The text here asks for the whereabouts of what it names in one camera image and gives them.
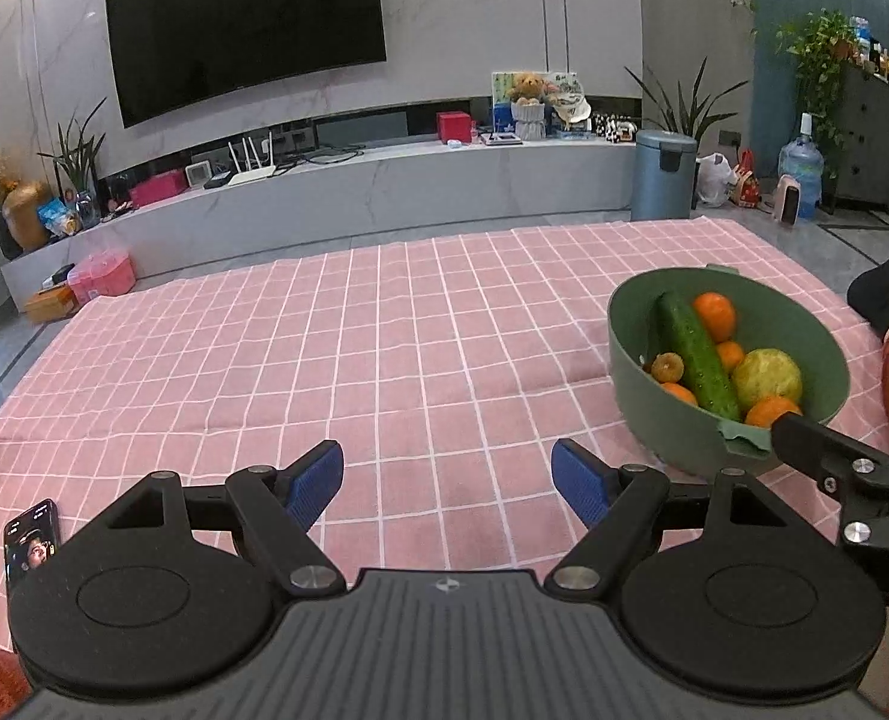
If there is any pink checked tablecloth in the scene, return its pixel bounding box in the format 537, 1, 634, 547
0, 214, 889, 616

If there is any grey sideboard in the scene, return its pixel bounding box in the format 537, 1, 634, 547
827, 60, 889, 226

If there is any black smartphone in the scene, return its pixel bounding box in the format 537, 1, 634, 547
3, 499, 64, 605

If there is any potted trailing plant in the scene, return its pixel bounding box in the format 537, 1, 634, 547
776, 9, 860, 173

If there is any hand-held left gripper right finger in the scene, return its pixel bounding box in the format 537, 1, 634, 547
545, 439, 809, 592

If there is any green cucumber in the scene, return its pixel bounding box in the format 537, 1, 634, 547
654, 291, 743, 422

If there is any grey television cabinet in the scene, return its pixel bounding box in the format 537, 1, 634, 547
0, 94, 640, 312

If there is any gold vase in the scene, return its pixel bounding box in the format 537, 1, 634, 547
1, 181, 53, 252

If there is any pink storage box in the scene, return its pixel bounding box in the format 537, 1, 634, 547
67, 251, 137, 307

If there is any red gift bag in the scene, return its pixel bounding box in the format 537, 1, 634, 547
731, 150, 762, 209

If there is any green leafy plant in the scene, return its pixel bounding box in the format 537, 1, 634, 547
37, 97, 107, 230

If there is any blue-grey trash bin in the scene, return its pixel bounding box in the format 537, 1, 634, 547
630, 129, 699, 222

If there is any long-leaf green plant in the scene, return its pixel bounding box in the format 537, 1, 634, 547
624, 56, 749, 147

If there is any yellow-green round fruit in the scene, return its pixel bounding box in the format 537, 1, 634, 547
731, 347, 804, 412

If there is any blue water bottle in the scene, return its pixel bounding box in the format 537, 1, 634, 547
778, 112, 825, 220

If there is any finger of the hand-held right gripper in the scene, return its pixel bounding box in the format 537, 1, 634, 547
769, 412, 889, 520

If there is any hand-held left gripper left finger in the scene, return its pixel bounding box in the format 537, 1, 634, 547
88, 439, 348, 593

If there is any white ribbed vase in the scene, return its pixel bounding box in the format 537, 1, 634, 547
510, 101, 549, 143

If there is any row of small figurines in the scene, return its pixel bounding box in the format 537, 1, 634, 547
592, 114, 640, 143

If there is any white plastic bag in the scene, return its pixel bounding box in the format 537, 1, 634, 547
693, 153, 738, 209

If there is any green bowl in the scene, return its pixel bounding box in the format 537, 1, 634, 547
607, 264, 852, 479

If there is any white router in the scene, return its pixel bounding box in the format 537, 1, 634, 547
223, 133, 276, 187

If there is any small pink heater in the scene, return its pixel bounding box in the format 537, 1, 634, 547
773, 174, 803, 226

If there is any orange cardboard box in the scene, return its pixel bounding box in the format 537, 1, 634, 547
24, 285, 79, 325

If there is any black television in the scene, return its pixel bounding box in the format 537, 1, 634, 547
105, 0, 389, 130

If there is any blue snack bag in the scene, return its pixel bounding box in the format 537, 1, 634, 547
37, 199, 83, 237

